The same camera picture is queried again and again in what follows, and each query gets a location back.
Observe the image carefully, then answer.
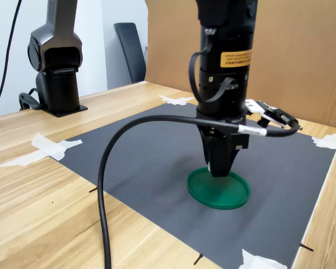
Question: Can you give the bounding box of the round green lid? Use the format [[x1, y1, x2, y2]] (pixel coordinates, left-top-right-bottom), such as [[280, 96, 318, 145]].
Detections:
[[186, 166, 251, 211]]

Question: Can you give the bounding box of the dark grey mat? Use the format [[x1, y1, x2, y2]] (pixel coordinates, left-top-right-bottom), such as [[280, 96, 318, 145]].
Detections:
[[52, 102, 336, 269]]

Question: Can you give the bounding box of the white masking tape piece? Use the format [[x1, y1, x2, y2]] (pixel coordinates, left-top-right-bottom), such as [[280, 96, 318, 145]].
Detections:
[[158, 94, 195, 106], [0, 133, 83, 169], [311, 131, 336, 154], [239, 248, 290, 269]]

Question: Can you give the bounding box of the brown cardboard partition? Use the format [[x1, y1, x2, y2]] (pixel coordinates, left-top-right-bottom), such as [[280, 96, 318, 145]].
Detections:
[[144, 0, 336, 129]]

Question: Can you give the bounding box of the dark grey chair back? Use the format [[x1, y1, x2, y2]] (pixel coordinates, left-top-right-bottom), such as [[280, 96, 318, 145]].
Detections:
[[113, 22, 147, 84]]

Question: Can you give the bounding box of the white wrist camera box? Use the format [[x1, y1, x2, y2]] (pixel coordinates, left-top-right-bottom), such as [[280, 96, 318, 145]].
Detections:
[[245, 98, 300, 130]]

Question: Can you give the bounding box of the flat black ribbon cable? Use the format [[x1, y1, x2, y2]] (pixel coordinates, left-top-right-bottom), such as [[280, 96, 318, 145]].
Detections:
[[188, 27, 239, 104]]

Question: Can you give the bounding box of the thick black camera cable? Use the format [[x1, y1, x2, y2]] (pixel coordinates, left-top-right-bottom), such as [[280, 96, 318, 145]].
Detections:
[[97, 114, 303, 269]]

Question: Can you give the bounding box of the black base cable bundle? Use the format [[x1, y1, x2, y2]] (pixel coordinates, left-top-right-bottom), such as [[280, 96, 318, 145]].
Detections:
[[18, 87, 43, 111]]

